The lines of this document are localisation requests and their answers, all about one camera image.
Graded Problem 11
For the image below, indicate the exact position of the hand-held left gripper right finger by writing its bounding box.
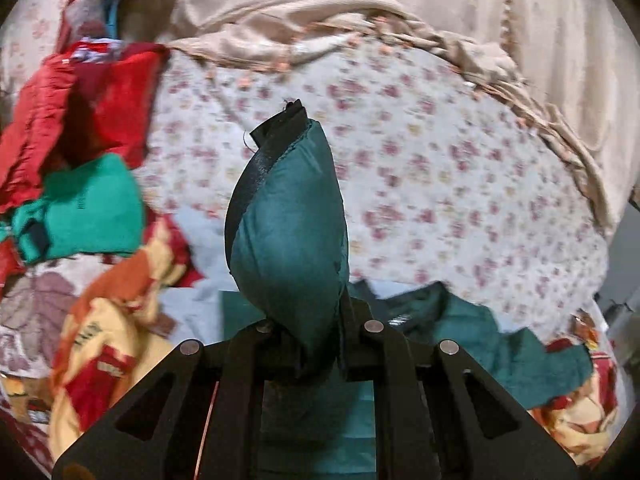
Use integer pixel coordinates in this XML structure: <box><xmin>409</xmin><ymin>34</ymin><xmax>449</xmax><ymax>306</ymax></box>
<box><xmin>343</xmin><ymin>296</ymin><xmax>582</xmax><ymax>480</ymax></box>

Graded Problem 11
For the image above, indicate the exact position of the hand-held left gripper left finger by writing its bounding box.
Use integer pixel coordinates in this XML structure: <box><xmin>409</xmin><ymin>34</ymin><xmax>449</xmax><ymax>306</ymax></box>
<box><xmin>51</xmin><ymin>323</ymin><xmax>282</xmax><ymax>480</ymax></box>

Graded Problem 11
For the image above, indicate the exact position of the light blue garment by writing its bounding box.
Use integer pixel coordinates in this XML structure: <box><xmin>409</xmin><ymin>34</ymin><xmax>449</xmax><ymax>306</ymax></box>
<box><xmin>159</xmin><ymin>207</ymin><xmax>263</xmax><ymax>342</ymax></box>

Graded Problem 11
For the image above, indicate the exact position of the red cloth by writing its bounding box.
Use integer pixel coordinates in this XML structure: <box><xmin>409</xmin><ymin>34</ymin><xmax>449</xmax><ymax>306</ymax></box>
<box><xmin>0</xmin><ymin>41</ymin><xmax>170</xmax><ymax>213</ymax></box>

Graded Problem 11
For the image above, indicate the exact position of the bright green cloth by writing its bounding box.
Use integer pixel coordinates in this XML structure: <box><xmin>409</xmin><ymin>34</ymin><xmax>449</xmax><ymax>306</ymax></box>
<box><xmin>9</xmin><ymin>152</ymin><xmax>147</xmax><ymax>265</ymax></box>

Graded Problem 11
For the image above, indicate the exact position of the dark green puffer jacket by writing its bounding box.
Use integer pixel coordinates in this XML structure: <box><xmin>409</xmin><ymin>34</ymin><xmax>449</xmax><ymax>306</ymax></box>
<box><xmin>219</xmin><ymin>98</ymin><xmax>596</xmax><ymax>480</ymax></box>

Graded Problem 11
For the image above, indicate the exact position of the floral bed sheet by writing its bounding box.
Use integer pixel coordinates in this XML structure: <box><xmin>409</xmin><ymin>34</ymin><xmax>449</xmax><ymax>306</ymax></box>
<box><xmin>134</xmin><ymin>35</ymin><xmax>612</xmax><ymax>333</ymax></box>

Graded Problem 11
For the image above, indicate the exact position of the orange and yellow printed blanket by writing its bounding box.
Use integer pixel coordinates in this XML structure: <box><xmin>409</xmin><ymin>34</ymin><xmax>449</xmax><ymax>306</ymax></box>
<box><xmin>0</xmin><ymin>214</ymin><xmax>203</xmax><ymax>463</ymax></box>

